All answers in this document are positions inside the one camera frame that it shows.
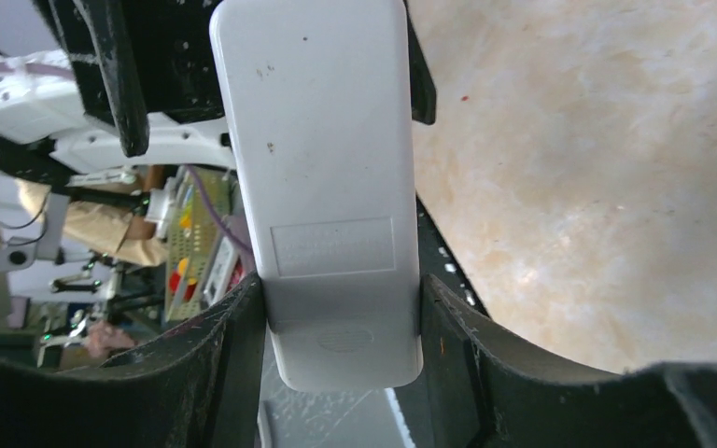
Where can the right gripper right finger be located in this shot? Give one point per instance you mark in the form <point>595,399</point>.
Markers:
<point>489,387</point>

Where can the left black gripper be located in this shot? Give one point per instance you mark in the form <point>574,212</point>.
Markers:
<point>160,46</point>

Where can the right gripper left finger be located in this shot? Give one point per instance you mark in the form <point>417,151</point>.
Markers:
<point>196,385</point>

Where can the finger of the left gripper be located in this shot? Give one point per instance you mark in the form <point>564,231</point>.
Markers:
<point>422,86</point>

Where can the white remote control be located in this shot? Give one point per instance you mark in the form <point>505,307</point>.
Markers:
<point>327,185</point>

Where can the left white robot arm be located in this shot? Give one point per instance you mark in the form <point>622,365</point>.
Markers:
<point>45,137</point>

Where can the person in beige shirt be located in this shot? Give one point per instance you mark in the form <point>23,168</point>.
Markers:
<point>106,228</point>

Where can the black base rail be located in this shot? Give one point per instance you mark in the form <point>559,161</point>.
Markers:
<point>438,259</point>

